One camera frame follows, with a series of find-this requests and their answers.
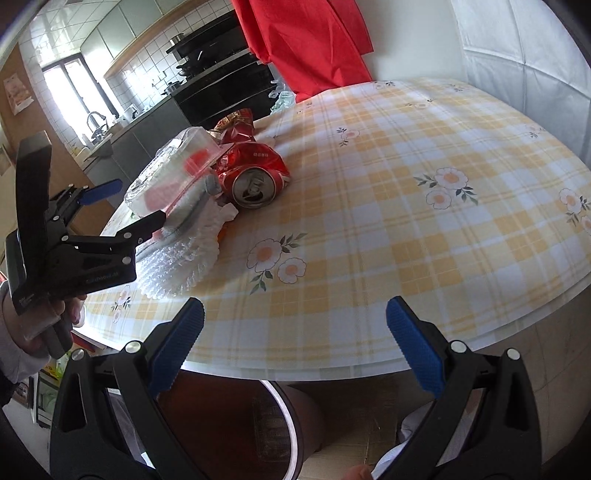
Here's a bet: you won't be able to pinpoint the black built-in oven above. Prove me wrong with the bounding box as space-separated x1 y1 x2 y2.
171 51 278 130

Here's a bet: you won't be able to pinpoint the black range hood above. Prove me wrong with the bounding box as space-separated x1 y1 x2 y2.
166 9 252 63

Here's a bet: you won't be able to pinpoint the crumpled red snack wrapper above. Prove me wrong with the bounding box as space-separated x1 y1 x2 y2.
212 108 257 148

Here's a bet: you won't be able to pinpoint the grey kitchen base cabinet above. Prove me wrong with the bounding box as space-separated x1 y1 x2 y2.
83 99 185 185

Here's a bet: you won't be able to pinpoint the pale upper kitchen cabinets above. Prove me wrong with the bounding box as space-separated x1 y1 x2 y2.
78 0 155 65

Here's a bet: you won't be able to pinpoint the crushed red drink can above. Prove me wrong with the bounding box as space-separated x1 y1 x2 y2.
215 141 291 210

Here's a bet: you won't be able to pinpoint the white foam fruit net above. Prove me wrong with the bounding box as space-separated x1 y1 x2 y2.
136 198 238 298

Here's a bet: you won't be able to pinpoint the white creased wall sheet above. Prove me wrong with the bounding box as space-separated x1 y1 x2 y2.
450 0 591 153

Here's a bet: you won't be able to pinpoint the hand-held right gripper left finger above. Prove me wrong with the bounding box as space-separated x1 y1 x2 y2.
48 296 206 480

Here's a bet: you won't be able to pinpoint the wall poster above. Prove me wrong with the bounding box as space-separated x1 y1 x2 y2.
4 76 35 116

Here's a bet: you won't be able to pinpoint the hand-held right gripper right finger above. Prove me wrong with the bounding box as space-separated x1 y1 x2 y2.
385 296 543 480

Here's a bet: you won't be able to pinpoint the kitchen window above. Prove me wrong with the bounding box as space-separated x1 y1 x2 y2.
41 53 122 144

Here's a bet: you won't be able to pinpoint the person's left forearm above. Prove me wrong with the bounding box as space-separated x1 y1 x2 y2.
0 318 51 407

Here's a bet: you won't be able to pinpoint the brown bin with white rim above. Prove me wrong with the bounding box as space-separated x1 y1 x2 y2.
157 369 328 480

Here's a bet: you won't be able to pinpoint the person's left hand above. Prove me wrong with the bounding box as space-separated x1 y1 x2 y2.
0 282 86 354

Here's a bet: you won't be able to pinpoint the translucent plastic bag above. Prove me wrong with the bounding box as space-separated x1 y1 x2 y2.
268 78 296 114

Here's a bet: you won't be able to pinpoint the yellow plaid floral tablecloth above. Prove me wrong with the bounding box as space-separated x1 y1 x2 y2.
83 78 591 370

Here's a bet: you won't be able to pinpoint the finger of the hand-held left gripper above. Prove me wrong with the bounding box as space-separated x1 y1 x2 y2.
46 180 124 223
56 210 168 265

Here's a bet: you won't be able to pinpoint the red hanging apron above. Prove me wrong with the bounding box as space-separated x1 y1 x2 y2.
231 0 375 104

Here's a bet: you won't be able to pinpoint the clear plastic container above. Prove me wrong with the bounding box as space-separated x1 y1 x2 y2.
124 127 227 222

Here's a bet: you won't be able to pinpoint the curved kitchen faucet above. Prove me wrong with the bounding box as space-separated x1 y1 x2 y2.
87 111 108 139

